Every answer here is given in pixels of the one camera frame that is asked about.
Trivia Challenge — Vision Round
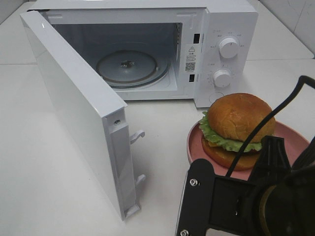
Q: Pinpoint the white microwave door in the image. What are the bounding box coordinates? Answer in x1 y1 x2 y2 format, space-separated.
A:
21 11 145 219

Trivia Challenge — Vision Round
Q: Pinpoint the glass microwave turntable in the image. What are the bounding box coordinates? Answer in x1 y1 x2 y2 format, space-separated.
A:
96 50 170 89

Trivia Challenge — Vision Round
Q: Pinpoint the burger with lettuce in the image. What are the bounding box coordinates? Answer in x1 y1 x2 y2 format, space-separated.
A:
199 93 272 168

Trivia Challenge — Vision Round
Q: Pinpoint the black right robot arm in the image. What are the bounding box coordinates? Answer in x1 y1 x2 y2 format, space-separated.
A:
176 136 315 236

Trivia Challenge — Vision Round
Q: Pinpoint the lower white timer knob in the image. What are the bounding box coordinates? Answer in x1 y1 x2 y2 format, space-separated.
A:
213 69 232 88

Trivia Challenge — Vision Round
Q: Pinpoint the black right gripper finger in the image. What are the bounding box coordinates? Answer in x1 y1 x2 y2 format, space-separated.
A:
175 159 215 236
248 136 290 183

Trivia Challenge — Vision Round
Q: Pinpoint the pink plate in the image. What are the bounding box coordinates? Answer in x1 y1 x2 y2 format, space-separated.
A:
187 121 309 176

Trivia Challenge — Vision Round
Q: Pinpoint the upper white power knob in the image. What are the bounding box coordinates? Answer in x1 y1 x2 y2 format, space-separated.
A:
219 36 239 59

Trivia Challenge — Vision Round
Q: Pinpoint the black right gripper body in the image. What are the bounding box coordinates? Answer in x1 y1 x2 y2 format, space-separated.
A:
206 172 315 236

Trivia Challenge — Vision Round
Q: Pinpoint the white microwave oven body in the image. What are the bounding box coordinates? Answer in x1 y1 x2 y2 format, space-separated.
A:
26 0 258 108

